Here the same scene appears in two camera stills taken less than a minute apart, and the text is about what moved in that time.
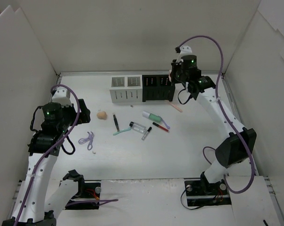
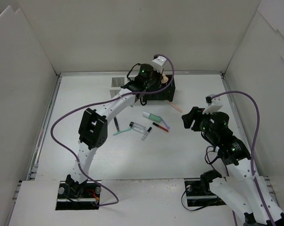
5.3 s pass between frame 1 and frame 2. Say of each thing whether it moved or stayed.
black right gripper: moved
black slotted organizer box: stayed
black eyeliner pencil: stayed
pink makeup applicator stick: stayed
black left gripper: moved
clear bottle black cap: stayed
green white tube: stayed
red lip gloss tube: stayed
